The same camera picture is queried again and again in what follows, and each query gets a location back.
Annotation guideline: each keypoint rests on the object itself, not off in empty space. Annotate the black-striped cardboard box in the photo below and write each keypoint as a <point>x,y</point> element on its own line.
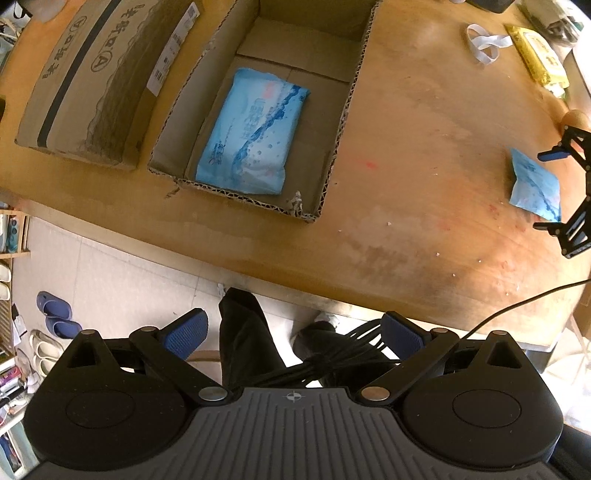
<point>83,78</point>

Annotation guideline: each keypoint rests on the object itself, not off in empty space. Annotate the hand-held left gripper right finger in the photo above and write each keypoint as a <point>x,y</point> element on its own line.
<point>401,337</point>

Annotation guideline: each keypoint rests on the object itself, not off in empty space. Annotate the clear plastic bag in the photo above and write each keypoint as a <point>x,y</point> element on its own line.
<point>554,18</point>

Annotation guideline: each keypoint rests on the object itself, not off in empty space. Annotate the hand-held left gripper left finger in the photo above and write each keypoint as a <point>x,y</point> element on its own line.
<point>184,334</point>

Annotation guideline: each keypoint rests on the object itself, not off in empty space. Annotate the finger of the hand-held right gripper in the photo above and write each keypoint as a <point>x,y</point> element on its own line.
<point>549,155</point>
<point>575,230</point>

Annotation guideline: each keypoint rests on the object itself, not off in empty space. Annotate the yellow wet wipes pack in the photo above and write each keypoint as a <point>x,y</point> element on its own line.
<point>538,53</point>

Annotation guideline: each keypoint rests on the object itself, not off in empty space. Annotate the white basin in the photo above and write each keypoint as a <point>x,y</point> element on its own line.
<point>582,69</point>

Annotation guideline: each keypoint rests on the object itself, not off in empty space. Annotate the beige slipper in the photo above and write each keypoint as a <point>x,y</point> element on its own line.
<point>44,341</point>
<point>51,362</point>

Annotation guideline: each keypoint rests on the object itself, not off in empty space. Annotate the blue slipper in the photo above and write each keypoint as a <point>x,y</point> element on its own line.
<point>64,328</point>
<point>51,304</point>

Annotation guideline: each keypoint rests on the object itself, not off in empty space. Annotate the wooden desktop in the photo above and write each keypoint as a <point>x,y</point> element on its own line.
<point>415,161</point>

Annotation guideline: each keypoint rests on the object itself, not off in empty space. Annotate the person's right white shoe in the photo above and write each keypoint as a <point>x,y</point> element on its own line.
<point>323,321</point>

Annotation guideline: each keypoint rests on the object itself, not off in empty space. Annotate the person's left leg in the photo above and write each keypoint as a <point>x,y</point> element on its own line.
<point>244,332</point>

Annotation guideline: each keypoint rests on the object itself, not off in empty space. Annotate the white elastic band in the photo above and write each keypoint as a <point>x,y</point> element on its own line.
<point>482,44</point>

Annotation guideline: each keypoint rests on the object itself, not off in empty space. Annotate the blue tissue packet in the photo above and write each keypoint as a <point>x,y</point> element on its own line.
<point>251,134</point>
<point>533,184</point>

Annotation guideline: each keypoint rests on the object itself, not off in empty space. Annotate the wooden shoe rack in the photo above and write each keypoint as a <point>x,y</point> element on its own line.
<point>14,230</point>

